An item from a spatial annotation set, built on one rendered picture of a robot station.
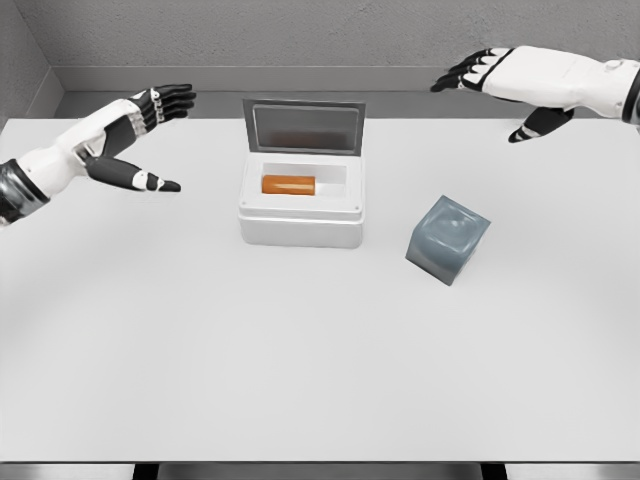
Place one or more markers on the orange cylinder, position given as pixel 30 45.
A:
pixel 288 184

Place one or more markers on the grey-blue cube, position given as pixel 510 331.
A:
pixel 446 240

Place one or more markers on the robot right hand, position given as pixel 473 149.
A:
pixel 520 75

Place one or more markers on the white box body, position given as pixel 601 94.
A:
pixel 301 200

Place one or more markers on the grey hinged box lid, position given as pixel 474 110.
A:
pixel 303 126

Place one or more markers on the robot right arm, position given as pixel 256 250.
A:
pixel 607 85

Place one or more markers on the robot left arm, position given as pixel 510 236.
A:
pixel 37 175

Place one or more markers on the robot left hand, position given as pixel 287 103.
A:
pixel 117 131

